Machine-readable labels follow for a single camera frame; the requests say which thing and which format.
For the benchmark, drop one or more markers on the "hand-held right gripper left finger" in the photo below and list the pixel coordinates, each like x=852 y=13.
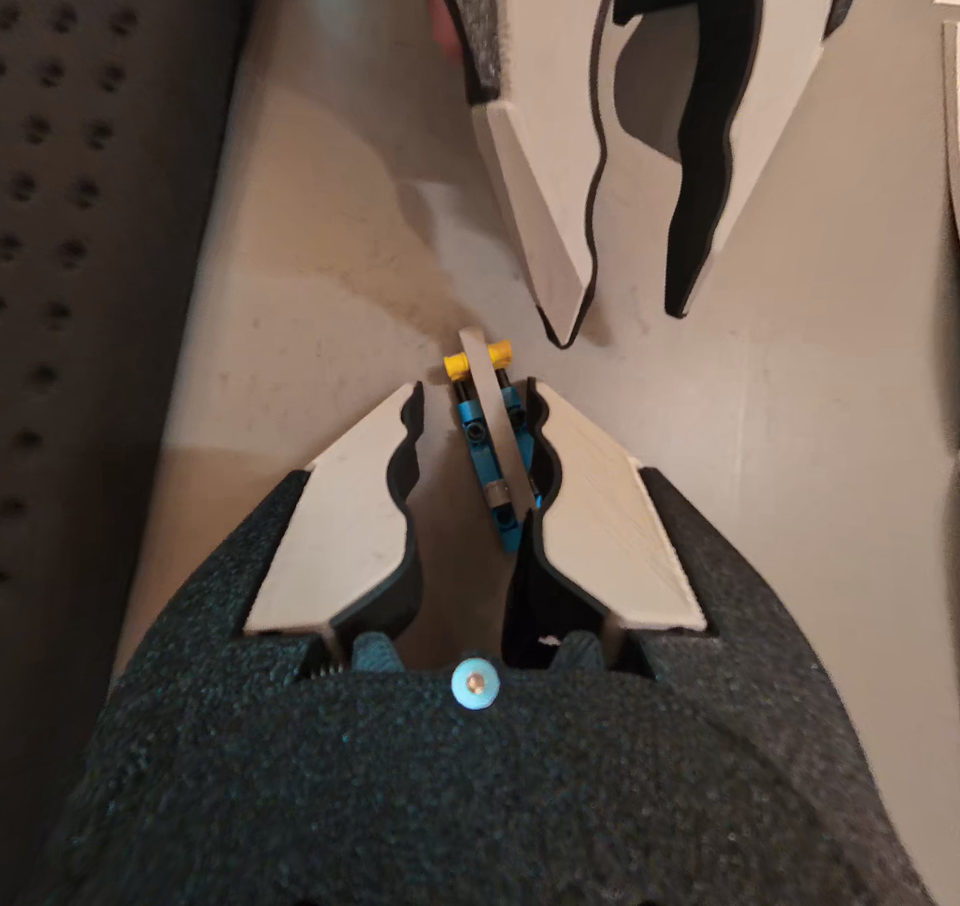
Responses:
x=337 y=538

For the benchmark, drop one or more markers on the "black perforated pad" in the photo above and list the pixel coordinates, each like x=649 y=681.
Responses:
x=90 y=246

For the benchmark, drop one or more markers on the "long grey building beam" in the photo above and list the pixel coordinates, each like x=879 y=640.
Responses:
x=495 y=426

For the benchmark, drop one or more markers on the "blue panel with black pins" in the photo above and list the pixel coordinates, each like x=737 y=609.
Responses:
x=480 y=456

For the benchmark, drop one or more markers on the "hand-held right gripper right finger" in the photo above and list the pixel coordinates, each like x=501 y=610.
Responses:
x=615 y=546

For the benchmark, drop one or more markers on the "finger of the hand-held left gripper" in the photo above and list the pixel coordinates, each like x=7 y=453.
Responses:
x=547 y=96
x=780 y=58

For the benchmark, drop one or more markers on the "short grey connector piece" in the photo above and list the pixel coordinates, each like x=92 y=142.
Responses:
x=496 y=493

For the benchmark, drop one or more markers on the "instruction booklet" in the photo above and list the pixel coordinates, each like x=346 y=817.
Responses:
x=951 y=133

